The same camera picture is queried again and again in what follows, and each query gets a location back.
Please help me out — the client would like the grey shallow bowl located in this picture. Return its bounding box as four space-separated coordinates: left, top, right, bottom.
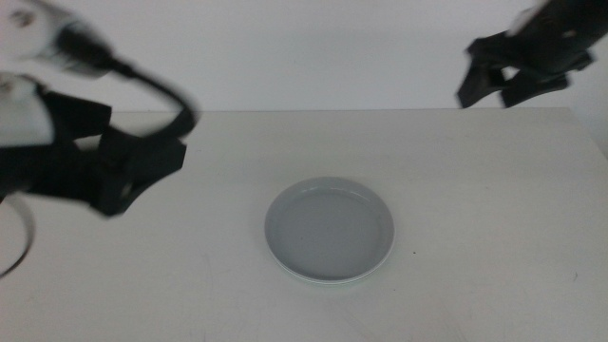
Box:
264 176 396 284

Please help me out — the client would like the white shallow bowl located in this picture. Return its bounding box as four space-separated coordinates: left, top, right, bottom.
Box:
267 239 394 287

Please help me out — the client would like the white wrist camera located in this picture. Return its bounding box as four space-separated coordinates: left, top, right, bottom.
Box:
0 0 99 78

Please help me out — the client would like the grey hanging cable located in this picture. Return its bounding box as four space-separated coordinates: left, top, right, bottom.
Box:
0 193 38 279

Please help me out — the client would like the grey camera cable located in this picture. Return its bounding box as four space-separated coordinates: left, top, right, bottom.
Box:
56 23 200 142

